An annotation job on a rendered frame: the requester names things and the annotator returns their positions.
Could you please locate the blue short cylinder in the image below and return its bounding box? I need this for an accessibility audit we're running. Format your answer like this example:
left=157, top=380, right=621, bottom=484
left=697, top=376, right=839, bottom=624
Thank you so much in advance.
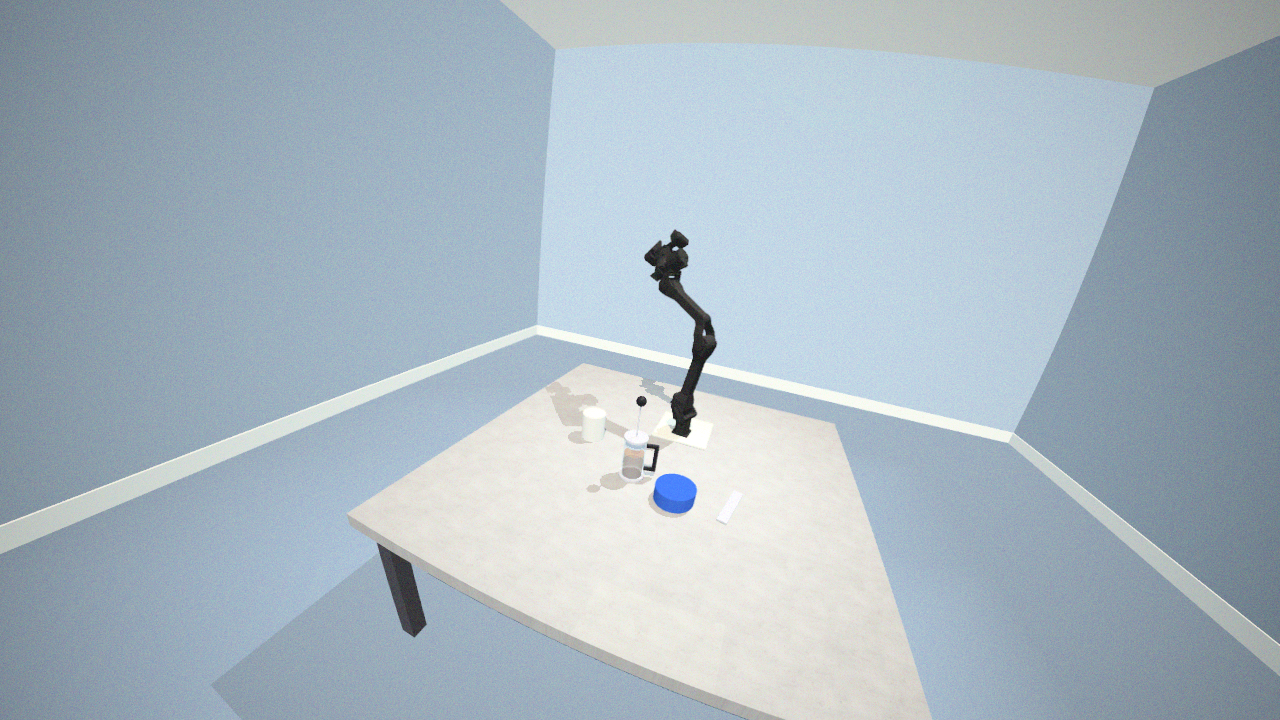
left=653, top=474, right=698, bottom=512

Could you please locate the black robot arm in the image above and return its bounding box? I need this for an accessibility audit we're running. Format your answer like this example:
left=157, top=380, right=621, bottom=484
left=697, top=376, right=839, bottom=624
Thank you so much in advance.
left=650, top=249, right=717, bottom=438

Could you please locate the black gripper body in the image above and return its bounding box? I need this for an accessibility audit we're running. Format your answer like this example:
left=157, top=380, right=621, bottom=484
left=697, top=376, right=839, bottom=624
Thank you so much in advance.
left=644, top=231, right=689, bottom=266

